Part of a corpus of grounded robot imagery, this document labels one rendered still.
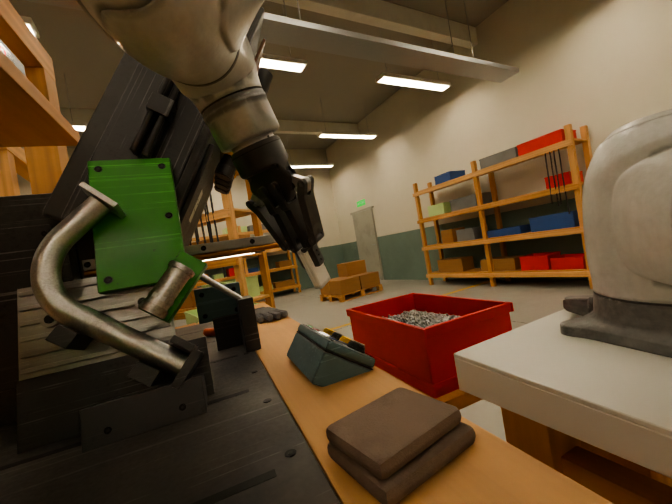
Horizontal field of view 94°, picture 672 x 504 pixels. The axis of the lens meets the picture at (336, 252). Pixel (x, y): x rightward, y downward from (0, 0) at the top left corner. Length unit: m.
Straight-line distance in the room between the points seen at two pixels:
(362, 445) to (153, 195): 0.47
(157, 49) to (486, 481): 0.39
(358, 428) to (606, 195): 0.40
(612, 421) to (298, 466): 0.28
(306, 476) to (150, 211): 0.43
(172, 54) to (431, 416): 0.35
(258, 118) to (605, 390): 0.48
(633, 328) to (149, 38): 0.57
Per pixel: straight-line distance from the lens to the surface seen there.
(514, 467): 0.30
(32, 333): 0.59
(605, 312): 0.55
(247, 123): 0.44
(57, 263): 0.54
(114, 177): 0.61
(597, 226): 0.53
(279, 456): 0.34
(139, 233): 0.56
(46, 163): 1.46
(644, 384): 0.45
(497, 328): 0.68
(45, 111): 1.04
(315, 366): 0.45
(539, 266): 5.69
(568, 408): 0.42
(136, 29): 0.30
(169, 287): 0.49
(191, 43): 0.31
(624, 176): 0.50
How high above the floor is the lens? 1.07
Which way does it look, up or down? level
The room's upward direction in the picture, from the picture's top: 10 degrees counter-clockwise
